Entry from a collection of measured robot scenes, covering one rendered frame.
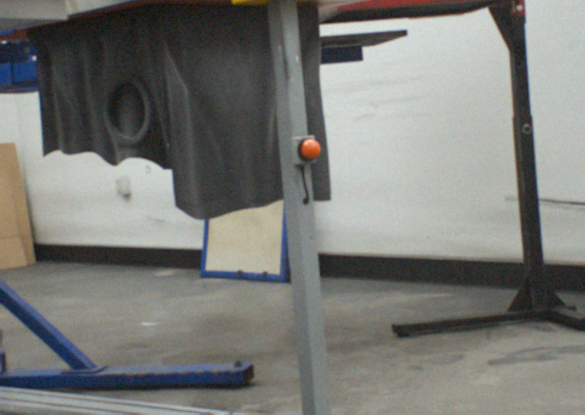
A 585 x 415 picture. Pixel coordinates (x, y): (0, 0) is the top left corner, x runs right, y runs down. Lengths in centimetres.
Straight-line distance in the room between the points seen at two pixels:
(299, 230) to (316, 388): 29
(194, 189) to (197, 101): 18
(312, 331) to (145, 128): 53
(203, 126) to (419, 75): 251
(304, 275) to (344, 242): 304
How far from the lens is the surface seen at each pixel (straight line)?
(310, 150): 213
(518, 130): 386
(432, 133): 479
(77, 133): 262
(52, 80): 269
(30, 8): 198
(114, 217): 664
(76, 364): 347
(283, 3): 217
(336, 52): 369
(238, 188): 244
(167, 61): 234
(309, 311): 219
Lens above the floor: 70
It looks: 3 degrees down
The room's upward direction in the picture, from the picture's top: 5 degrees counter-clockwise
